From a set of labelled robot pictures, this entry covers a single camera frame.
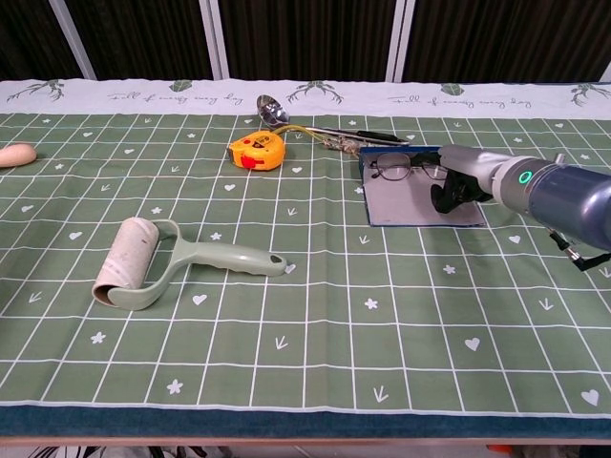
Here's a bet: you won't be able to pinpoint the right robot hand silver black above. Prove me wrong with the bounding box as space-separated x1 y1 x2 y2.
409 144 505 215

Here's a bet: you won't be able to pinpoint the black-rimmed eyeglasses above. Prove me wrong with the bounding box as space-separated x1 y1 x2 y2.
369 151 448 182

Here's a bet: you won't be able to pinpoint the dark blue glasses case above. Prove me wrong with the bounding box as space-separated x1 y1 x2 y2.
357 145 488 228

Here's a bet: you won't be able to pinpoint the green grid tablecloth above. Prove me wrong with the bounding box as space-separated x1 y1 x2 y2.
0 77 611 440

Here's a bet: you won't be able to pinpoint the yellow tape measure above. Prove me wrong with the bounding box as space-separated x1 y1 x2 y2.
227 132 287 172

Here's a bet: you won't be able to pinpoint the green lint roller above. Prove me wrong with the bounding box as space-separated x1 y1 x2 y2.
92 217 288 312

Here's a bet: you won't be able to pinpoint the white aluminium partition post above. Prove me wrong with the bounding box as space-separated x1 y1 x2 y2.
47 0 98 81
383 0 417 83
199 0 231 81

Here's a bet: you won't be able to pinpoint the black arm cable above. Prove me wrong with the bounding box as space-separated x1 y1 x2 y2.
548 228 611 273

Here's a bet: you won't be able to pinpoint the steel ladle black handle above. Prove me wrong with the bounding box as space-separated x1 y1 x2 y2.
256 94 411 147

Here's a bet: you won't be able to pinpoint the wooden stamp handle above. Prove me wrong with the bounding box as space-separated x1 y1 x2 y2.
0 143 38 169

